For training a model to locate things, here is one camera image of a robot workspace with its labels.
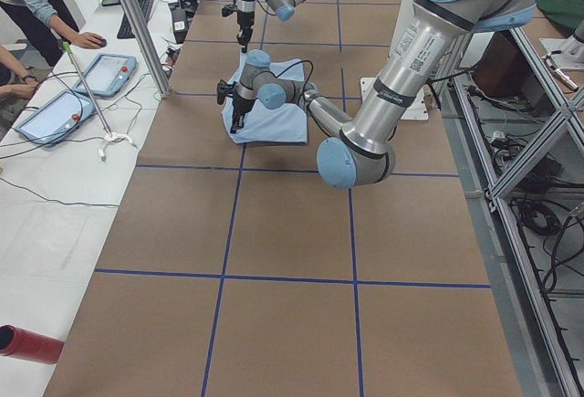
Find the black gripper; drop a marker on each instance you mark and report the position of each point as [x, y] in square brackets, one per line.
[244, 20]
[239, 106]

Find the light blue t-shirt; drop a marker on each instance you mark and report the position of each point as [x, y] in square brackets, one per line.
[287, 124]

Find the far teach pendant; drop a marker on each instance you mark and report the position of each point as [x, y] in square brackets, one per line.
[107, 73]

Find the teach pendant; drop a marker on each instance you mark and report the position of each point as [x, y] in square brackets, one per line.
[107, 73]
[54, 121]

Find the metal rod with green tip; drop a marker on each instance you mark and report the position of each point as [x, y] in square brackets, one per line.
[110, 135]

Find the near teach pendant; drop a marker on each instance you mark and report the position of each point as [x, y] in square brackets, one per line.
[54, 121]

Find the person in grey shirt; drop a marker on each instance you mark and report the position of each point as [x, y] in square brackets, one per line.
[43, 21]

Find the person in black shirt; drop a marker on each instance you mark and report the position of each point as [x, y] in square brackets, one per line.
[16, 80]

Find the red cylinder bottle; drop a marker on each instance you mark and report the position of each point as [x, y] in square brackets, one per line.
[24, 344]

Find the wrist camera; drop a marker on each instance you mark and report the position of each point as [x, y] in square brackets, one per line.
[224, 90]
[228, 10]

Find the grey aluminium frame post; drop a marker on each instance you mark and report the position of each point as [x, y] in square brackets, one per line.
[140, 30]

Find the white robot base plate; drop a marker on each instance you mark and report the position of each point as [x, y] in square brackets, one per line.
[417, 109]

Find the aluminium frame rack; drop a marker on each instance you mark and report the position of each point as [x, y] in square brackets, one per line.
[513, 106]

